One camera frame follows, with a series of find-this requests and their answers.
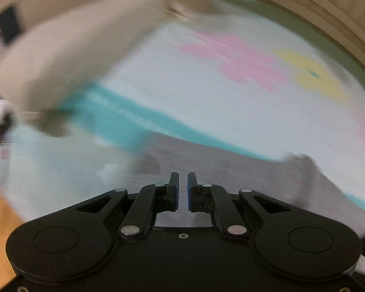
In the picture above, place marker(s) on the cream wooden bed frame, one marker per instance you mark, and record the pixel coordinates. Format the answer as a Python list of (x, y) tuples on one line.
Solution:
[(328, 12)]

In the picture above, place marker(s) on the grey pants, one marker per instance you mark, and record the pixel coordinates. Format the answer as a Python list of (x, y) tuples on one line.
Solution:
[(261, 179)]

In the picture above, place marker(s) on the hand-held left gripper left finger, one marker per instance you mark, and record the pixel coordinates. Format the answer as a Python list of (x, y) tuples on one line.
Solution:
[(175, 190)]

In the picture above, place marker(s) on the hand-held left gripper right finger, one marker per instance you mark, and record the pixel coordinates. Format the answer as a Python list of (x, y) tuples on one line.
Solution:
[(190, 190)]

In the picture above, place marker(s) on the floral pastel bed sheet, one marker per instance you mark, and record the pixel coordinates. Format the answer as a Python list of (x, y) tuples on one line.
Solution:
[(200, 91)]

